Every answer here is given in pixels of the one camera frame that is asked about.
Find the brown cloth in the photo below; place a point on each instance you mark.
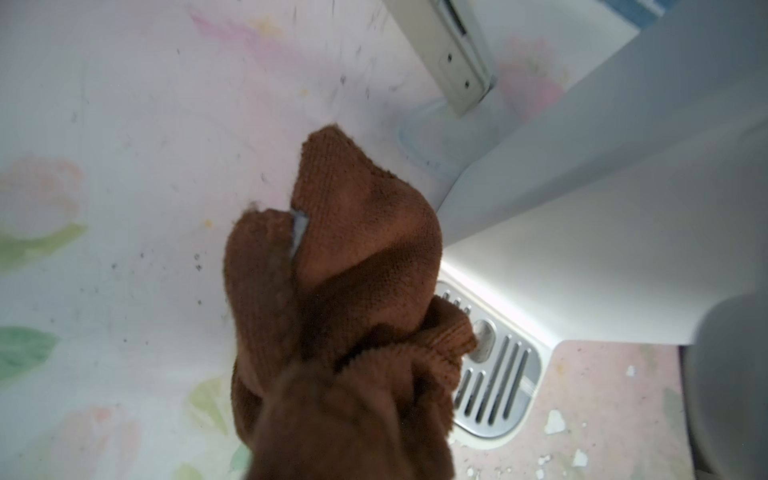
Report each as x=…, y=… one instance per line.
x=346, y=359

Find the silver black stapler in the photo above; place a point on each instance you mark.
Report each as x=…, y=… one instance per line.
x=449, y=40

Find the white coffee machine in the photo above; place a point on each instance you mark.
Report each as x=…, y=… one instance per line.
x=635, y=210

